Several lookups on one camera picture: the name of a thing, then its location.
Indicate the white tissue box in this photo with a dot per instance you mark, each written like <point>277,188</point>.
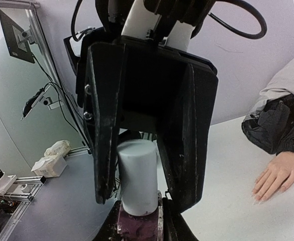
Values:
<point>49,167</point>

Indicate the purple nail polish bottle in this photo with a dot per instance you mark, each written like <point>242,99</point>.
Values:
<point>148,227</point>

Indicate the black jacket sleeve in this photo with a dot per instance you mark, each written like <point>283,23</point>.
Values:
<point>272,129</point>

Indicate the crumpled white bag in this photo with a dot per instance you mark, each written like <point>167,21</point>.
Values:
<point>60,148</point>

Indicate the mannequin hand with long nails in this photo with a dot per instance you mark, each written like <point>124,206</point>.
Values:
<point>278,176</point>

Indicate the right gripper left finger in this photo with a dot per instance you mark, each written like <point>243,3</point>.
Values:
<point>108,230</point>

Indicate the white nail polish cap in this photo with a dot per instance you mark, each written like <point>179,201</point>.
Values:
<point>138,176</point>

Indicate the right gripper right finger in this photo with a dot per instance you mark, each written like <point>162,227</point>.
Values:
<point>175,227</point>

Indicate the black scanner on stand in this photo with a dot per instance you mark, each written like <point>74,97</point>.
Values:
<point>41,97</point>

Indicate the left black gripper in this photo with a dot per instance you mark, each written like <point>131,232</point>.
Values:
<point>132,85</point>

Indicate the black monitor on mount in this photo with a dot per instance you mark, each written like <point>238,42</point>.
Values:
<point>17,39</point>

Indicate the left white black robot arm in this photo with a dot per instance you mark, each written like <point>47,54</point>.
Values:
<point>169,24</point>

